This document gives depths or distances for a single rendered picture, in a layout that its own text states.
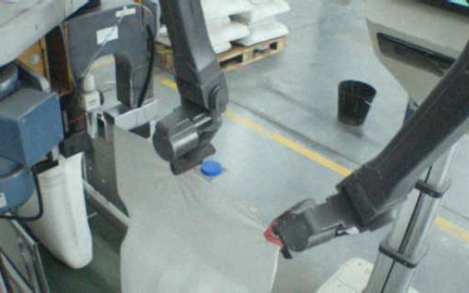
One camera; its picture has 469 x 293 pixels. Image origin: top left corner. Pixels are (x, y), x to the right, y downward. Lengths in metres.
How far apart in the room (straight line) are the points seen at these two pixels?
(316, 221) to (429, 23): 0.49
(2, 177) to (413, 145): 0.64
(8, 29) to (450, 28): 0.77
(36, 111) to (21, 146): 0.06
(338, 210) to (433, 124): 0.23
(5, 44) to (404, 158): 0.56
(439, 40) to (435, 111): 0.46
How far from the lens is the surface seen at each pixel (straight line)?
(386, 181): 0.58
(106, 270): 1.71
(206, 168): 1.35
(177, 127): 0.78
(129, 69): 1.15
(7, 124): 0.73
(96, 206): 1.97
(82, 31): 1.04
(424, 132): 0.49
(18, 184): 0.85
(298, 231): 0.64
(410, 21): 0.96
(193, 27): 0.73
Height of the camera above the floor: 1.63
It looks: 32 degrees down
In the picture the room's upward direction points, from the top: 5 degrees clockwise
